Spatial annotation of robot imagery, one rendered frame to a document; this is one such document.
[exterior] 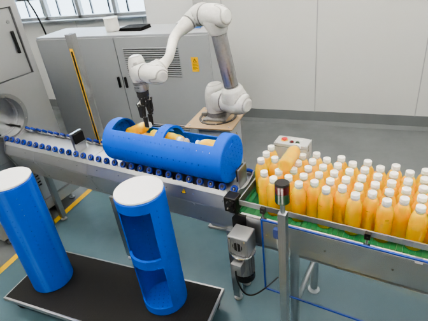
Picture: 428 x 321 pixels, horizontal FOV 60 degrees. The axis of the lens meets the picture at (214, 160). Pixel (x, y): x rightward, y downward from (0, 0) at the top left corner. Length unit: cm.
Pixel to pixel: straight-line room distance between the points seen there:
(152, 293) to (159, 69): 149
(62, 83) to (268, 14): 258
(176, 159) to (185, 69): 186
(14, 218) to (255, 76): 344
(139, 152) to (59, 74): 271
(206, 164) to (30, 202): 117
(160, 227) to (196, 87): 208
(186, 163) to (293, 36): 298
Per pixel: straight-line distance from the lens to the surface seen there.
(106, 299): 280
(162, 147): 219
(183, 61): 385
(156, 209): 204
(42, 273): 291
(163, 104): 415
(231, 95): 256
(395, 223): 185
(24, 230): 268
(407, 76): 482
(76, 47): 305
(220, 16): 234
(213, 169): 202
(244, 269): 206
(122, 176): 256
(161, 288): 271
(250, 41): 490
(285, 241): 176
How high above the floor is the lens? 215
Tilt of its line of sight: 30 degrees down
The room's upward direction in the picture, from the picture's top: 7 degrees counter-clockwise
